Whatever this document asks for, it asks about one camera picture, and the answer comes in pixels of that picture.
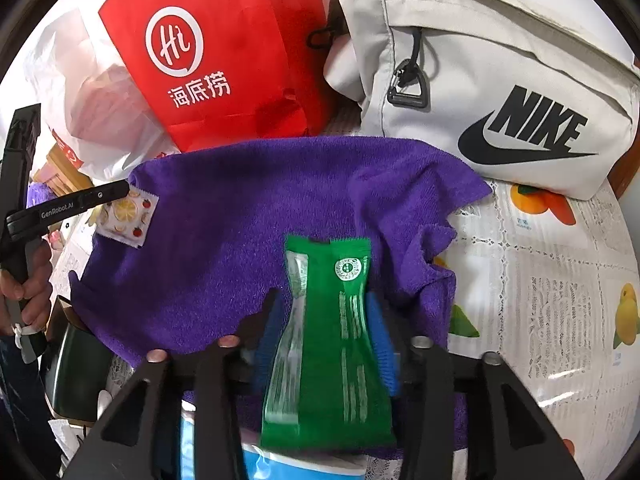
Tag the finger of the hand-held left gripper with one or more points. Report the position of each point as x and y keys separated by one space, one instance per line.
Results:
x=22 y=150
x=60 y=207

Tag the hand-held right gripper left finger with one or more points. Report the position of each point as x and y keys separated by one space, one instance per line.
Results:
x=266 y=340

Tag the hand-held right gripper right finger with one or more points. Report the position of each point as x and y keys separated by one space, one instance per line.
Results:
x=385 y=355

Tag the green packet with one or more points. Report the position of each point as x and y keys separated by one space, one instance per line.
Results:
x=330 y=340

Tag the fruit print packet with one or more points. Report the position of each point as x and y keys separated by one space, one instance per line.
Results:
x=127 y=215

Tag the person's left hand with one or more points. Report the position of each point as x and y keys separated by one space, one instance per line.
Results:
x=40 y=290

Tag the purple plush toy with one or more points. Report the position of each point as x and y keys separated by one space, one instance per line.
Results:
x=39 y=194

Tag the wooden bed headboard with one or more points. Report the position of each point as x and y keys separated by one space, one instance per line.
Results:
x=65 y=177

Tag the white plastic bag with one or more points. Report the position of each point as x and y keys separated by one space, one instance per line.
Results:
x=90 y=110

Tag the purple towel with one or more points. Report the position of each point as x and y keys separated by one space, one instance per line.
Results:
x=225 y=230

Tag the dark green box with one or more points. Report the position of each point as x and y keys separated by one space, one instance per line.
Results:
x=75 y=375

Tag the blue tissue pack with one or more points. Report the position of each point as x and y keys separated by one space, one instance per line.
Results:
x=260 y=465

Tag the red paper bag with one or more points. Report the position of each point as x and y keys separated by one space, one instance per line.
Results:
x=225 y=50

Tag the grey sling bag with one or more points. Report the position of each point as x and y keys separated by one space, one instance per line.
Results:
x=500 y=60

